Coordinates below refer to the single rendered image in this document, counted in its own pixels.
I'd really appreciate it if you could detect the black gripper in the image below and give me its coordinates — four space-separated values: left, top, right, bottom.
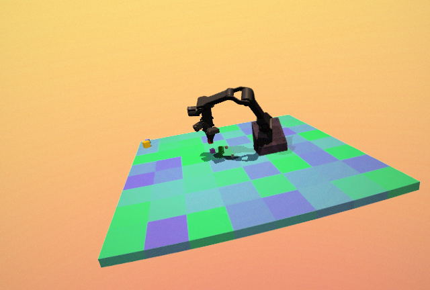
201 115 220 143

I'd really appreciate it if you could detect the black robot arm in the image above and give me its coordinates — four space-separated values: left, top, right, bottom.
187 86 273 134

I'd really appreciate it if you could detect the yellow cube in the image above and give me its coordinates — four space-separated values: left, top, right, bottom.
142 140 151 149

